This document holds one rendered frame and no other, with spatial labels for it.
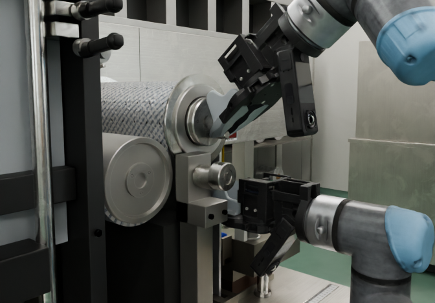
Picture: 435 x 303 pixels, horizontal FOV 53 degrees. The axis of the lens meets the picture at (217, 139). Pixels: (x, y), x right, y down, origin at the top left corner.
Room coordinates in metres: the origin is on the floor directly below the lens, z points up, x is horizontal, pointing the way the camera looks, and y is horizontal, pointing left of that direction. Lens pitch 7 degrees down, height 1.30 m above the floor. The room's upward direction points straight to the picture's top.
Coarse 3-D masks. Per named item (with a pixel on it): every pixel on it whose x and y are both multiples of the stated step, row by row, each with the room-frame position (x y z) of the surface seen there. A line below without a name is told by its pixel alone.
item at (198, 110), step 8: (192, 104) 0.66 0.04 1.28; (200, 104) 0.65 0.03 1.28; (192, 112) 0.65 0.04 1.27; (200, 112) 0.65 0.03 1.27; (208, 112) 0.67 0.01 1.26; (184, 120) 0.65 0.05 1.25; (192, 120) 0.64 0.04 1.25; (200, 120) 0.65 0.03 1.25; (208, 120) 0.67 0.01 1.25; (192, 128) 0.64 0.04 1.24; (200, 128) 0.65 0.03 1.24; (208, 128) 0.67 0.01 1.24; (192, 136) 0.65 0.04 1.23; (200, 136) 0.65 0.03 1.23; (208, 136) 0.67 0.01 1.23; (200, 144) 0.66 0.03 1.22; (208, 144) 0.67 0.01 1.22
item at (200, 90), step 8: (192, 88) 0.66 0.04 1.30; (200, 88) 0.68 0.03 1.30; (208, 88) 0.69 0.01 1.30; (184, 96) 0.65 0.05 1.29; (192, 96) 0.66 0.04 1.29; (184, 104) 0.65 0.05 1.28; (176, 112) 0.64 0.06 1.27; (184, 112) 0.65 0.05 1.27; (176, 120) 0.64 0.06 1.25; (176, 128) 0.64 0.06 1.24; (184, 128) 0.65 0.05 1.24; (176, 136) 0.64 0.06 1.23; (184, 136) 0.65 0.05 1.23; (184, 144) 0.65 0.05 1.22; (192, 144) 0.66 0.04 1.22; (216, 144) 0.71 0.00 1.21; (184, 152) 0.66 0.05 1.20
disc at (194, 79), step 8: (184, 80) 0.66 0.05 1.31; (192, 80) 0.67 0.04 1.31; (200, 80) 0.68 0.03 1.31; (208, 80) 0.70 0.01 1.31; (176, 88) 0.64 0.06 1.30; (184, 88) 0.66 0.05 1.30; (216, 88) 0.71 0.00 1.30; (176, 96) 0.64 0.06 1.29; (200, 96) 0.68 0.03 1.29; (168, 104) 0.63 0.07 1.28; (176, 104) 0.64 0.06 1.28; (168, 112) 0.63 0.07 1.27; (168, 120) 0.63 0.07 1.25; (168, 128) 0.63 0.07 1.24; (168, 136) 0.63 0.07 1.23; (168, 144) 0.63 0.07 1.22; (176, 144) 0.64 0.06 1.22; (176, 152) 0.64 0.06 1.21; (216, 152) 0.71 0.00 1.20
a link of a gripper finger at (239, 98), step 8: (248, 88) 0.58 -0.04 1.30; (256, 88) 0.59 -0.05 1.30; (232, 96) 0.59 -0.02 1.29; (240, 96) 0.59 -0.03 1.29; (248, 96) 0.58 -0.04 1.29; (232, 104) 0.59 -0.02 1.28; (240, 104) 0.59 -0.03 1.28; (248, 104) 0.61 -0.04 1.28; (224, 112) 0.62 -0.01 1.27; (232, 112) 0.60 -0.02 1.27; (224, 120) 0.61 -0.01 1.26
